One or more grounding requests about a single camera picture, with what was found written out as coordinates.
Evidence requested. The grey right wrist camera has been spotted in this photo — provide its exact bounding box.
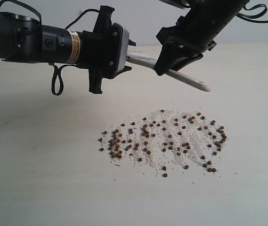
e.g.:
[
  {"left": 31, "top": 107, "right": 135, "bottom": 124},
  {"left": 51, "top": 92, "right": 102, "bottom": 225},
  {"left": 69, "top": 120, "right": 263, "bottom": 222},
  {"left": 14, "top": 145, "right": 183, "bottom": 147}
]
[{"left": 159, "top": 0, "right": 191, "bottom": 9}]

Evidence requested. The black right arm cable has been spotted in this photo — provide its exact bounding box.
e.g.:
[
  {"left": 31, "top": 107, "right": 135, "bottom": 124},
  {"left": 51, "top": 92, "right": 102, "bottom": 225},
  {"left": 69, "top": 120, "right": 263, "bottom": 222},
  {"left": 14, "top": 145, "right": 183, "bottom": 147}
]
[{"left": 236, "top": 3, "right": 268, "bottom": 24}]

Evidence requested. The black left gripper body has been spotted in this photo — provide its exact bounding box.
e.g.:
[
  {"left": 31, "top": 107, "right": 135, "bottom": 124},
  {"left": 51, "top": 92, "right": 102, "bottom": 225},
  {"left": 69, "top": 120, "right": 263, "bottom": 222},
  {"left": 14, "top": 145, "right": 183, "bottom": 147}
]
[{"left": 78, "top": 6, "right": 124, "bottom": 94}]

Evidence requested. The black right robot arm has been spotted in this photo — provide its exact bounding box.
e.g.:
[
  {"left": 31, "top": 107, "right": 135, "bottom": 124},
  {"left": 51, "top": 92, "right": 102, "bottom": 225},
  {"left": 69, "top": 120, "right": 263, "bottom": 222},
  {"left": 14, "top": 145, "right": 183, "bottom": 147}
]
[{"left": 154, "top": 0, "right": 247, "bottom": 76}]

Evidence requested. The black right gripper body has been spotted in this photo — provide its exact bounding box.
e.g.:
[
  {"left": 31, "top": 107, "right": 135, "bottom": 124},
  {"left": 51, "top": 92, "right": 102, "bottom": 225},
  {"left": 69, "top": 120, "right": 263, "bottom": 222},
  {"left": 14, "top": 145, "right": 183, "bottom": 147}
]
[{"left": 156, "top": 16, "right": 217, "bottom": 53}]

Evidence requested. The wide wooden paint brush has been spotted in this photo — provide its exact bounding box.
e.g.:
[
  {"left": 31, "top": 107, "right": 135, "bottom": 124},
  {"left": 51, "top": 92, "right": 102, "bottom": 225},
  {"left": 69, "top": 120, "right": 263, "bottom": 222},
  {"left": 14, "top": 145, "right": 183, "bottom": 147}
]
[{"left": 127, "top": 50, "right": 211, "bottom": 92}]

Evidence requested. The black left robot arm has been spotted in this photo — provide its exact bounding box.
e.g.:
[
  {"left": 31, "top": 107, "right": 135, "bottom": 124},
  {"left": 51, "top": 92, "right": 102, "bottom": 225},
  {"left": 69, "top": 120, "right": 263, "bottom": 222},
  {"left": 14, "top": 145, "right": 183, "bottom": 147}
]
[{"left": 0, "top": 3, "right": 134, "bottom": 96}]

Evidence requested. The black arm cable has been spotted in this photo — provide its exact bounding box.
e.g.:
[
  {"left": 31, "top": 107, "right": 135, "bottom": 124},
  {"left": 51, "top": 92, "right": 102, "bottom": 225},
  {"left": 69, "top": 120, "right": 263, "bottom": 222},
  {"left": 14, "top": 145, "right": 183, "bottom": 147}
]
[
  {"left": 236, "top": 3, "right": 268, "bottom": 24},
  {"left": 0, "top": 0, "right": 101, "bottom": 96}
]

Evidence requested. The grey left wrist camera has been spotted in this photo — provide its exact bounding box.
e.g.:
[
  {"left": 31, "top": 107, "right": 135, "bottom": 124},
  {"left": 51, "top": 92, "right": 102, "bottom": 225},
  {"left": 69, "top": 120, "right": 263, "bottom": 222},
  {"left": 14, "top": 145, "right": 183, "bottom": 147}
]
[{"left": 113, "top": 23, "right": 130, "bottom": 72}]

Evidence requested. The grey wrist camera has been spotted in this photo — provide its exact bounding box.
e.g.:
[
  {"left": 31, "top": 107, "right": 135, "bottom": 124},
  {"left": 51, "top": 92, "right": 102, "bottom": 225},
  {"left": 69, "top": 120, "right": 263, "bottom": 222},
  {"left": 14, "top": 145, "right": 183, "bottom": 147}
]
[
  {"left": 113, "top": 23, "right": 130, "bottom": 72},
  {"left": 159, "top": 0, "right": 191, "bottom": 9}
]

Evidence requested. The pile of rice and pellets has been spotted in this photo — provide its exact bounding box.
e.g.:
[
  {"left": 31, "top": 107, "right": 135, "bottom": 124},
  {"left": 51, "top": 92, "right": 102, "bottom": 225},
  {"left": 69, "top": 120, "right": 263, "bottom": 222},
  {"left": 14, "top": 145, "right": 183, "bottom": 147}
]
[{"left": 97, "top": 109, "right": 228, "bottom": 178}]

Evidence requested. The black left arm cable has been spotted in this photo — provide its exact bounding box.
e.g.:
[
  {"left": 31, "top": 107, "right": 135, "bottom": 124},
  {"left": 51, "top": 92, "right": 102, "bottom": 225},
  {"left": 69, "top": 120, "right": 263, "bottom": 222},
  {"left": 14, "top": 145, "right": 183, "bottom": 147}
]
[{"left": 0, "top": 0, "right": 101, "bottom": 96}]

